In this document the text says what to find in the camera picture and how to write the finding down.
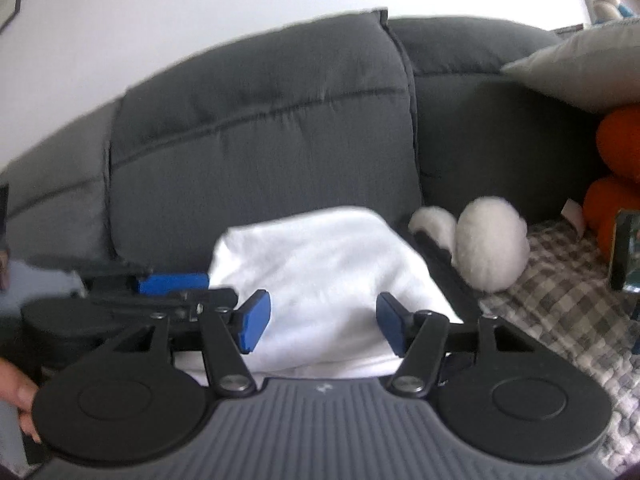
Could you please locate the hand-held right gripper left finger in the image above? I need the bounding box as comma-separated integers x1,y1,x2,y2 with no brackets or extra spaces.
97,290,272,396

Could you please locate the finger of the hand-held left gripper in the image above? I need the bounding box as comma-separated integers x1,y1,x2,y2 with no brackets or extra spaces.
90,288,239,323
82,272,210,296

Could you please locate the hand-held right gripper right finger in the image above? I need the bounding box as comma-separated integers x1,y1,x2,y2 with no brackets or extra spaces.
376,292,531,396

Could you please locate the white printed sweatshirt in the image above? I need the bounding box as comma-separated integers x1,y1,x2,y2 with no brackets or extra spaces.
177,206,463,381

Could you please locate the person's left hand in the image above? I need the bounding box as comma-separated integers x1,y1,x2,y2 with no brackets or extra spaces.
0,357,41,443

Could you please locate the light grey cloth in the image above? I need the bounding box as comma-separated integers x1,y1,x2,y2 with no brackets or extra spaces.
0,259,88,311

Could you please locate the grey sofa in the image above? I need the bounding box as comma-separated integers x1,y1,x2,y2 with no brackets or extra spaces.
0,7,621,281

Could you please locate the grey checked quilt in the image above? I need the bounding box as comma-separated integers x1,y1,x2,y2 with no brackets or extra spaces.
477,217,640,480

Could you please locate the smartphone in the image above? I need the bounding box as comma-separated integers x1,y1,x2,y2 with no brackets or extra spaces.
609,208,640,293

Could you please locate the orange flower cushion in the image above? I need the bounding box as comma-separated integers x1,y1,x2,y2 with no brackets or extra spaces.
582,105,640,266

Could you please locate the white pillow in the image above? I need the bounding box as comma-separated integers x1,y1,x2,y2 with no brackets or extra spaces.
500,17,640,115

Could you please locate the blue white plush toy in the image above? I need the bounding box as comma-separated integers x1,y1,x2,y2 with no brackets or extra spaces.
592,0,640,23

